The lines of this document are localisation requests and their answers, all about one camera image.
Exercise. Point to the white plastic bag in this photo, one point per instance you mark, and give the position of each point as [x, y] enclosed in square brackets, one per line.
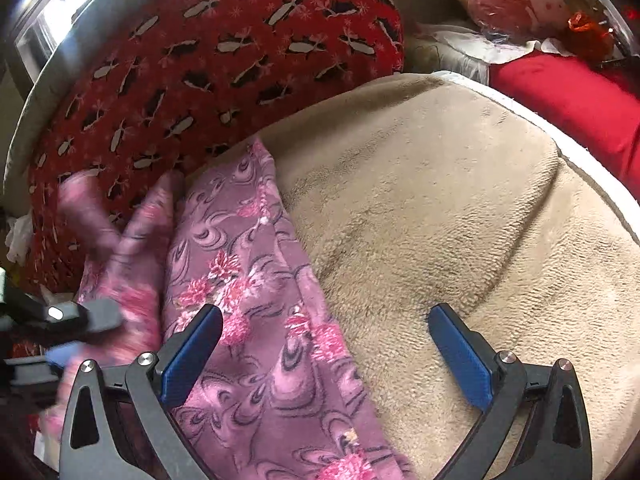
[17, 235]

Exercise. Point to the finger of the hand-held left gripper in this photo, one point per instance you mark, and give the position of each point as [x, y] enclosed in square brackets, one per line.
[60, 355]
[75, 316]

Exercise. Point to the red cushion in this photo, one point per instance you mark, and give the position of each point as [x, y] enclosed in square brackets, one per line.
[575, 95]

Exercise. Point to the grey pillow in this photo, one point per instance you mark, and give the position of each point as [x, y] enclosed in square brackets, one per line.
[50, 75]

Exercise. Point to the purple floral shirt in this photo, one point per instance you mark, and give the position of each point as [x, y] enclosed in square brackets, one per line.
[250, 310]

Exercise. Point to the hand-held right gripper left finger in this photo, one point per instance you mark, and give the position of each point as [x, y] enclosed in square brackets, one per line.
[192, 355]

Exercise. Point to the red patterned pillow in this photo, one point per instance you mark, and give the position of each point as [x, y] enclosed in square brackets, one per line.
[200, 60]

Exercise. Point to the doll in plastic bag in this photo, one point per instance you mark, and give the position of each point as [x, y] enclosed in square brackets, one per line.
[525, 10]

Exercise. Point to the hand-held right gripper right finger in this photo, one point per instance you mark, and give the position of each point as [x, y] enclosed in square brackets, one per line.
[460, 355]

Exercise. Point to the white quilted mattress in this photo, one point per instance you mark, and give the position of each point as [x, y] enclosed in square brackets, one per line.
[600, 177]

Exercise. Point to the beige fleece blanket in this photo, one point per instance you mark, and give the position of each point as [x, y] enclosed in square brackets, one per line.
[425, 210]

